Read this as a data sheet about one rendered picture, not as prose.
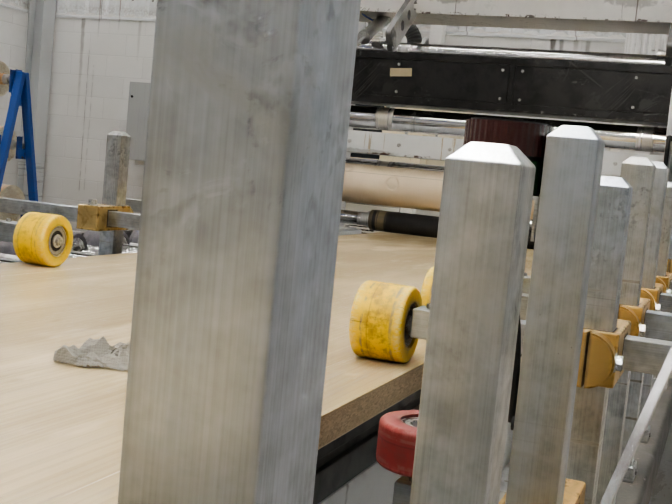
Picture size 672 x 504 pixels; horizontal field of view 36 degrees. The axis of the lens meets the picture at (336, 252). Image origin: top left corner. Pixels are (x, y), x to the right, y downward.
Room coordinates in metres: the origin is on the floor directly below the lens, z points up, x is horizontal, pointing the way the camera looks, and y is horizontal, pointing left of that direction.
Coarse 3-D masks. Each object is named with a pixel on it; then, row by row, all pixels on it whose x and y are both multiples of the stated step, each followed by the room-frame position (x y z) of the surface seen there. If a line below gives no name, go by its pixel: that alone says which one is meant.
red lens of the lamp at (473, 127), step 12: (468, 120) 0.71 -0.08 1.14; (480, 120) 0.70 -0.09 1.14; (492, 120) 0.70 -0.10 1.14; (468, 132) 0.71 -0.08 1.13; (480, 132) 0.70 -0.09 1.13; (492, 132) 0.69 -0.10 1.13; (504, 132) 0.69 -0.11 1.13; (516, 132) 0.69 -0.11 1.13; (528, 132) 0.69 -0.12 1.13; (540, 132) 0.70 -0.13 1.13; (516, 144) 0.69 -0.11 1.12; (528, 144) 0.69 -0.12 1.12; (540, 144) 0.70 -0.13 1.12; (540, 156) 0.70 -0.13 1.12
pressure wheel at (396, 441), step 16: (384, 416) 0.78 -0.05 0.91; (400, 416) 0.78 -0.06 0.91; (416, 416) 0.80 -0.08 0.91; (384, 432) 0.76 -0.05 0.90; (400, 432) 0.74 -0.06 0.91; (416, 432) 0.74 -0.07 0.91; (384, 448) 0.75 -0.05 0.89; (400, 448) 0.74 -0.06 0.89; (384, 464) 0.75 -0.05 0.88; (400, 464) 0.74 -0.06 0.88
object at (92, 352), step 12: (60, 348) 0.89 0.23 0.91; (72, 348) 0.90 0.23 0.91; (84, 348) 0.90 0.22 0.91; (96, 348) 0.90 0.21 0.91; (108, 348) 0.90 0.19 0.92; (120, 348) 0.89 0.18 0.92; (60, 360) 0.88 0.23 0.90; (72, 360) 0.88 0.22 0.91; (84, 360) 0.87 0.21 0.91; (96, 360) 0.88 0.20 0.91; (108, 360) 0.88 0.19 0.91; (120, 360) 0.89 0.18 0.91
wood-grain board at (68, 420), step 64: (128, 256) 1.81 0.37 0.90; (384, 256) 2.32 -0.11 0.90; (0, 320) 1.06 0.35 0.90; (64, 320) 1.10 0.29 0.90; (128, 320) 1.14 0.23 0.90; (0, 384) 0.79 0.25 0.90; (64, 384) 0.81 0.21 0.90; (384, 384) 0.93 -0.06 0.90; (0, 448) 0.63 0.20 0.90; (64, 448) 0.64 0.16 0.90
